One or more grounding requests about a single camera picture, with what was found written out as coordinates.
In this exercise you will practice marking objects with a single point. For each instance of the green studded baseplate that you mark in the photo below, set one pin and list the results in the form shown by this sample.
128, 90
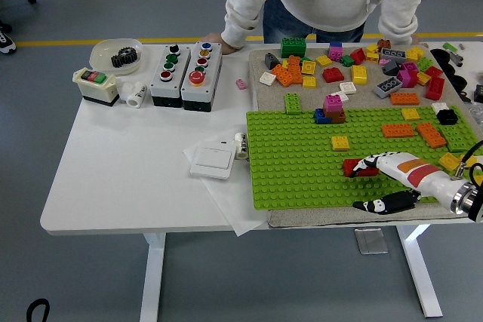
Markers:
294, 156

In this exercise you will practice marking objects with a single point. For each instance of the white plastic bowl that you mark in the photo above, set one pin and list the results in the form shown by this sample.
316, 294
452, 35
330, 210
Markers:
102, 54

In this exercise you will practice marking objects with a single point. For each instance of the grey four-button control box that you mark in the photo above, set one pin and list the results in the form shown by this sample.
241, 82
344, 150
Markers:
158, 90

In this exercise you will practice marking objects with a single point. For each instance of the orange two-by-four brick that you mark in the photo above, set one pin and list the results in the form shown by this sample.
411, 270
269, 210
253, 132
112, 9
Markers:
431, 135
405, 99
296, 73
282, 75
398, 130

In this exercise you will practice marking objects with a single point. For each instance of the light grey brick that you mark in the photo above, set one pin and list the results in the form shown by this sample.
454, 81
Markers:
388, 87
394, 54

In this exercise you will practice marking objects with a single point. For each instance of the yellow two-by-two brick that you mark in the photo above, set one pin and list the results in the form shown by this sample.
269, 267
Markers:
410, 115
448, 161
308, 68
423, 78
373, 48
324, 60
469, 162
373, 57
415, 53
340, 143

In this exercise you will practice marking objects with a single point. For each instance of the small black box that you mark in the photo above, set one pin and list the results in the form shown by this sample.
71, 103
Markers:
479, 94

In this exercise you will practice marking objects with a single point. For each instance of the pink two-by-two brick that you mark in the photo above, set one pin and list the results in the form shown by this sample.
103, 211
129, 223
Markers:
333, 103
335, 53

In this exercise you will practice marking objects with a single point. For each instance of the white pipe fitting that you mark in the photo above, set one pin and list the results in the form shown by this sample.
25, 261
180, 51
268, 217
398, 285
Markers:
124, 92

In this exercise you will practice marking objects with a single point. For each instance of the white printed cylinder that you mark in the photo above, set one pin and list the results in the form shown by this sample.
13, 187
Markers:
137, 95
241, 146

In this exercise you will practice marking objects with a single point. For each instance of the silver floor plate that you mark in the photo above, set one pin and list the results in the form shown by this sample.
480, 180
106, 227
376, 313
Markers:
371, 241

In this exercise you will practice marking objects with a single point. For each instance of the translucent yellow brick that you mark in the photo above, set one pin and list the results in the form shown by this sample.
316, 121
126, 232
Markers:
309, 82

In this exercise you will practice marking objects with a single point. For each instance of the person's right hand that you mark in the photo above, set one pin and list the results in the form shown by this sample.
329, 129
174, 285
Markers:
226, 48

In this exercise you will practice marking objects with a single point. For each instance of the small green brick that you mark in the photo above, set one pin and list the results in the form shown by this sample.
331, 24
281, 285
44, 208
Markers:
305, 59
347, 60

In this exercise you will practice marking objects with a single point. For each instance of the clear plastic bag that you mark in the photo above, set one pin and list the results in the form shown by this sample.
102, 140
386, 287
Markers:
476, 112

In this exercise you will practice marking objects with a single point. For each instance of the small white brick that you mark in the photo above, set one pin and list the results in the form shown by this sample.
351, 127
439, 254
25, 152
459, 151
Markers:
439, 107

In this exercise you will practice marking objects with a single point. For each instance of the black rubber wheel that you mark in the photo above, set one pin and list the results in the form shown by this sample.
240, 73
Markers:
447, 73
439, 59
458, 87

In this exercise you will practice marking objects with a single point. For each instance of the small green tile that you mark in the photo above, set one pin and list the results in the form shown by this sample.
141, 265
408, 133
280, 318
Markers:
450, 46

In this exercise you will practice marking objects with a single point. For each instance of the grey-brown mat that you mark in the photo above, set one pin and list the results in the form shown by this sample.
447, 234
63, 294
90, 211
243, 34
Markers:
320, 90

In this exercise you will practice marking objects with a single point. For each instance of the yellow floor tape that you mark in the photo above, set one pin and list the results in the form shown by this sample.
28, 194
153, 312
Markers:
56, 42

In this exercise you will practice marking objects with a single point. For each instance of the black and white sneaker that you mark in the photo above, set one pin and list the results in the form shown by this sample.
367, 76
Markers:
5, 43

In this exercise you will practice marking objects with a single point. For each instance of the green two-by-four plate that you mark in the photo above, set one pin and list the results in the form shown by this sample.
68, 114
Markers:
457, 139

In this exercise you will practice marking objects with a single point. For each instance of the large dark green brick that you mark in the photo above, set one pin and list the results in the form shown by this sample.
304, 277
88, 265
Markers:
293, 48

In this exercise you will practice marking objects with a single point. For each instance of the person's right forearm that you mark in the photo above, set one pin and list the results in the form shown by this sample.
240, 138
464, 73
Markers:
241, 16

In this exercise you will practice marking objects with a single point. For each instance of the person's left hand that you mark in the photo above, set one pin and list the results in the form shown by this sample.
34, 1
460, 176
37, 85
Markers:
417, 41

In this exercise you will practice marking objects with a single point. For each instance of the lime two-by-two brick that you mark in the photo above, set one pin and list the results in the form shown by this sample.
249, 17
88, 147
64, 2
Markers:
425, 64

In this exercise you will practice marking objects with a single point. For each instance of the blue brick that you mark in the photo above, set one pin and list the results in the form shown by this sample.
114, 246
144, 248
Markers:
336, 45
321, 118

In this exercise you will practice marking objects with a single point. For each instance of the grey emergency-stop control box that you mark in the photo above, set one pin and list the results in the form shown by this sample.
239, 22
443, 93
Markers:
194, 94

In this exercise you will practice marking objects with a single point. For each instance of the white square tile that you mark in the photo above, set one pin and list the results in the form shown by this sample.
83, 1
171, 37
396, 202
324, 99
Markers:
348, 88
268, 78
342, 93

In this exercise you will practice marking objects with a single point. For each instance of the small yellow brick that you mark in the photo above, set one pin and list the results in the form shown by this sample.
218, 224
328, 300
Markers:
285, 63

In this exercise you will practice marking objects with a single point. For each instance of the black gear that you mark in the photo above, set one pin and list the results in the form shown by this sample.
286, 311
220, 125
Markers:
130, 54
117, 62

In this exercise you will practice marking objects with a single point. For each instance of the white wall switch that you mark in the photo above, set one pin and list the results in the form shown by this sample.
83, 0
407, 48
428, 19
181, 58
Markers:
213, 160

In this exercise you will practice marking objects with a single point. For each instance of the cream red-green switch box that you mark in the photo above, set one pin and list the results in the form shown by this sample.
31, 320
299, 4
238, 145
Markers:
96, 90

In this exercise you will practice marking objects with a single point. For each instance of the person's left forearm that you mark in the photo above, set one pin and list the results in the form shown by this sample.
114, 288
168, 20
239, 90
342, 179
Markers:
400, 16

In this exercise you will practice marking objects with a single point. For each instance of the white paper sheet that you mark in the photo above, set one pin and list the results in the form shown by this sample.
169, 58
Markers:
230, 205

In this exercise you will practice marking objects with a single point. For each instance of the dark grey slope brick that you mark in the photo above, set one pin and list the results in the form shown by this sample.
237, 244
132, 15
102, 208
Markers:
271, 61

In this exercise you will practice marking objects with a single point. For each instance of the black brick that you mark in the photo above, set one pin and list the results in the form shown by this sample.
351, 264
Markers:
448, 117

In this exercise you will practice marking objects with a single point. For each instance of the red two-by-four brick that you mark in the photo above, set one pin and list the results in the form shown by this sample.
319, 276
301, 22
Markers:
435, 88
347, 163

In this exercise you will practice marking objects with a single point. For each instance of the small orange brick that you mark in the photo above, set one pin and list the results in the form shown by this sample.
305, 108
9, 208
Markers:
294, 60

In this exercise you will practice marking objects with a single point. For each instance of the white table leg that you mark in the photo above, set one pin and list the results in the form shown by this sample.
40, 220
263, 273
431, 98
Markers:
152, 280
422, 280

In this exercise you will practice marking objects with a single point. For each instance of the red two-by-two brick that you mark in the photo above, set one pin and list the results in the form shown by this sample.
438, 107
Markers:
434, 71
358, 56
333, 75

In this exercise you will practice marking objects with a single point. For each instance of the brown brick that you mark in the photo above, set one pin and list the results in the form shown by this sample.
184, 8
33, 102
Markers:
337, 116
385, 44

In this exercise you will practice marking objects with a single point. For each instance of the small pink brick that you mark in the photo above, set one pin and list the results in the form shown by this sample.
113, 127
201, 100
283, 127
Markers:
241, 84
385, 62

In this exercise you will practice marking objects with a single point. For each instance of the magenta brick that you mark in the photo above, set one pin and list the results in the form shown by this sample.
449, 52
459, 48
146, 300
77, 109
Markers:
409, 66
407, 78

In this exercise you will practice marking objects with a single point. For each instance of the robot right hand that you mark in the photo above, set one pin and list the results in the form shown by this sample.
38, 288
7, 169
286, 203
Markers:
411, 171

